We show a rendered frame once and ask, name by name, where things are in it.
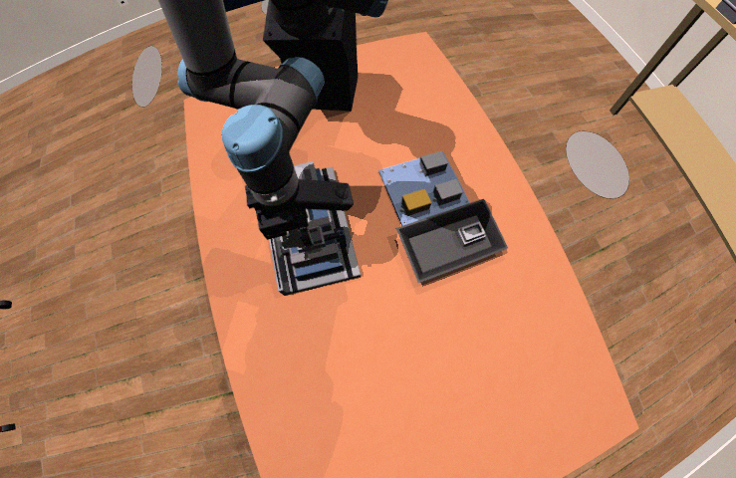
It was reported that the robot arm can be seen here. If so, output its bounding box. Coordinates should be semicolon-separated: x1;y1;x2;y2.
158;0;388;211

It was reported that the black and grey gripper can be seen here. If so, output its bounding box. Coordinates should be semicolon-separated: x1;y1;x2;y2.
245;182;314;252

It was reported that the yellow rectangular block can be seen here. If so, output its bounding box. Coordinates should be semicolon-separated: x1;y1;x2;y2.
401;189;431;216

